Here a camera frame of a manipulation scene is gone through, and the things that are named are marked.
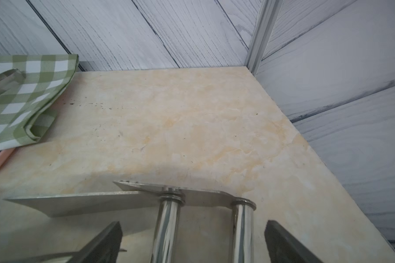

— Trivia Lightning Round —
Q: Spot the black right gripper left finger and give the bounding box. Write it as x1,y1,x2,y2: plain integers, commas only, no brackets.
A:
68,221,123,263

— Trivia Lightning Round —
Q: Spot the green checkered cloth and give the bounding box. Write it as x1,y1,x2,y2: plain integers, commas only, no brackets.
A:
0,54,79,151

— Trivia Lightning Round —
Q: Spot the steel hoe blue handle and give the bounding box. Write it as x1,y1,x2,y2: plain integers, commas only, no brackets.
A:
115,180,256,263
6,191,183,263

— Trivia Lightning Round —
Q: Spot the aluminium corner post right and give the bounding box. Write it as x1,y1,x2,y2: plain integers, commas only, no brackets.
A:
245,0,284,76

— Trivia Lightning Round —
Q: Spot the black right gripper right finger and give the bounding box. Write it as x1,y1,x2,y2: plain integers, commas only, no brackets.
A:
264,220,322,263

